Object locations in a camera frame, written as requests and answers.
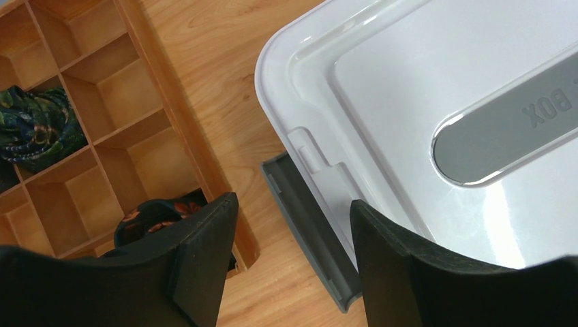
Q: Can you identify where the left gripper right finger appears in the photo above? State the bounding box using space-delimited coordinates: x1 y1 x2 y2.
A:
350 200 577 326

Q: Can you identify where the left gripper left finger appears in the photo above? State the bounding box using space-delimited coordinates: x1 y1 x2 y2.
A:
1 193 239 326

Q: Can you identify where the white plastic lid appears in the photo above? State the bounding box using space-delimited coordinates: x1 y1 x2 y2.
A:
255 1 577 268

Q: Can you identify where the pink plastic bin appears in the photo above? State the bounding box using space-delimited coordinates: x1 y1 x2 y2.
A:
260 153 362 313

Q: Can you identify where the wooden compartment tray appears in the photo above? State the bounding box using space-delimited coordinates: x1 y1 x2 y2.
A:
1 1 232 259

